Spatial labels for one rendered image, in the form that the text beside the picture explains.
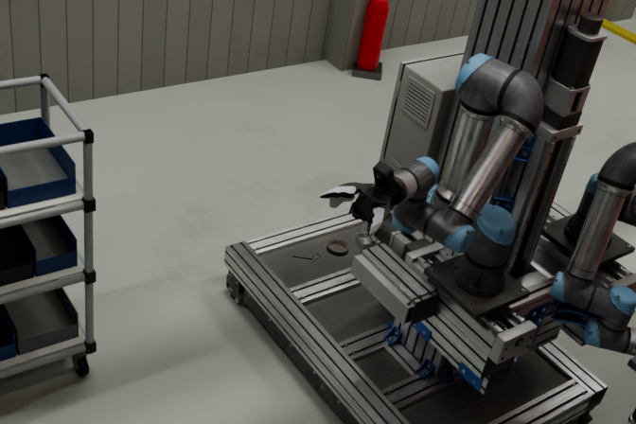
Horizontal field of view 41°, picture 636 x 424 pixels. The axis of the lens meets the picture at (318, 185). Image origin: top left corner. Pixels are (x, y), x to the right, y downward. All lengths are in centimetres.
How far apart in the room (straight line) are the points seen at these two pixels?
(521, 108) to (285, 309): 136
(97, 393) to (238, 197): 135
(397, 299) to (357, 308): 74
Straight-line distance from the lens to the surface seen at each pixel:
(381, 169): 192
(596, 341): 246
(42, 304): 317
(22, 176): 274
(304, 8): 524
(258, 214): 396
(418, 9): 588
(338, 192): 194
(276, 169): 430
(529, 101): 215
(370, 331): 311
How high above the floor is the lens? 231
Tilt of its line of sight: 33 degrees down
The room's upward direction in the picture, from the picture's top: 10 degrees clockwise
